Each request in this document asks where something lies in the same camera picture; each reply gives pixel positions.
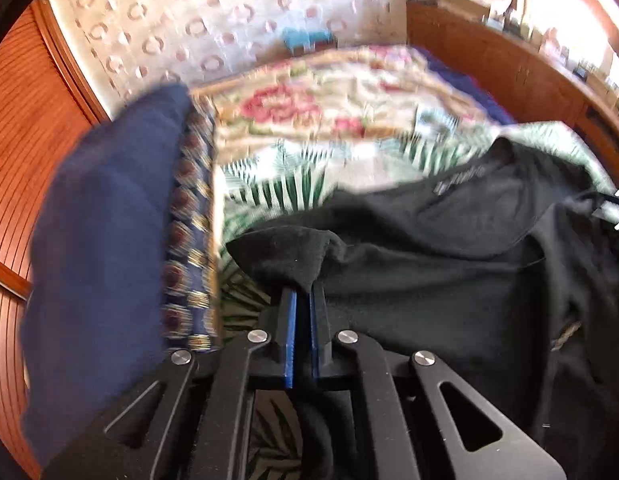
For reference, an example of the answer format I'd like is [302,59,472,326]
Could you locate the sheer circle-patterned curtain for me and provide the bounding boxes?
[44,0,415,111]

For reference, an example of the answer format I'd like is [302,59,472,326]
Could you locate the navy blanket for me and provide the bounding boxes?
[419,47,515,126]

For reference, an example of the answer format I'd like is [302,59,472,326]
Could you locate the wooden sideboard cabinet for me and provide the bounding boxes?
[404,0,619,181]

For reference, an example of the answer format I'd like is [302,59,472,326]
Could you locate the leaf-print sheet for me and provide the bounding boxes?
[212,120,617,480]

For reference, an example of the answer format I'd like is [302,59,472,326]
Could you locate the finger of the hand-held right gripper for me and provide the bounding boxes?
[594,189,619,248]

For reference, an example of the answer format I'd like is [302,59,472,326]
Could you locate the navy folded garment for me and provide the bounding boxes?
[19,82,195,466]

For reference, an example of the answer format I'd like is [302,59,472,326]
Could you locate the peacock-print folded cloth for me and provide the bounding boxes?
[162,95,225,356]

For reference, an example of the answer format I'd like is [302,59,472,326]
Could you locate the floral blanket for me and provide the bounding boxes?
[189,45,495,171]

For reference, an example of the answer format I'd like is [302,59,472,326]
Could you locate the blue toy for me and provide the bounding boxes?
[282,27,337,56]

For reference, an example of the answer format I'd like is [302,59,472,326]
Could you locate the wooden slatted wardrobe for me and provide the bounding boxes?
[0,0,115,466]

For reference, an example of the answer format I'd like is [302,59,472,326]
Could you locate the black t-shirt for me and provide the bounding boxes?
[224,137,619,480]

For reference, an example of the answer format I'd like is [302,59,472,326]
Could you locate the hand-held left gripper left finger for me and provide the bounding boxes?
[42,285,297,480]

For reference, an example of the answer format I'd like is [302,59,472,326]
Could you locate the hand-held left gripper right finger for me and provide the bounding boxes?
[309,280,567,480]

